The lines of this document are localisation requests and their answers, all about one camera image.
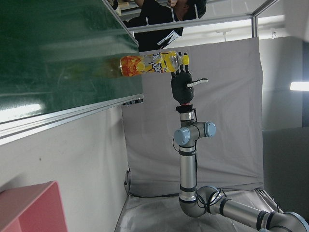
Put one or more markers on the person in black hoodie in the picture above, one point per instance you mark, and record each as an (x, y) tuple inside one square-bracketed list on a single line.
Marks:
[(157, 36)]

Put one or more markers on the yellow orange drink bottle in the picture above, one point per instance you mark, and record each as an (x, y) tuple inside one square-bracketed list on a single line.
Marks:
[(144, 65)]

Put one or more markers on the ceiling light panel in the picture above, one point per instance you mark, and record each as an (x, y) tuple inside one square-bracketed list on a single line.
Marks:
[(300, 86)]

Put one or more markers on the grey fabric curtain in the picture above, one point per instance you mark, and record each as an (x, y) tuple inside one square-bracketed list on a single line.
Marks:
[(229, 120), (157, 212)]

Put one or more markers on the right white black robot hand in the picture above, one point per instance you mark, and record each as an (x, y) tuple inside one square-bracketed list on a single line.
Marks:
[(182, 87)]

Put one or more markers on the pink plastic basket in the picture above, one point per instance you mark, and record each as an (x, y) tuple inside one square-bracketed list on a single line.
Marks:
[(36, 210)]

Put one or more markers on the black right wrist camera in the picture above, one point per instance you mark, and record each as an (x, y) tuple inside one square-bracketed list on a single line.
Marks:
[(184, 108)]

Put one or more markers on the aluminium cell frame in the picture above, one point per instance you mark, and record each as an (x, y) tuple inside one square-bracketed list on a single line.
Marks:
[(217, 19)]

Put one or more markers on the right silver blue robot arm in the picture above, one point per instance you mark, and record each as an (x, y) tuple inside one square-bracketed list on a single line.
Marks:
[(188, 169)]

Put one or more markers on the green conveyor belt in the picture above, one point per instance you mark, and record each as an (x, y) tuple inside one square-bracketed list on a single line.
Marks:
[(60, 60)]

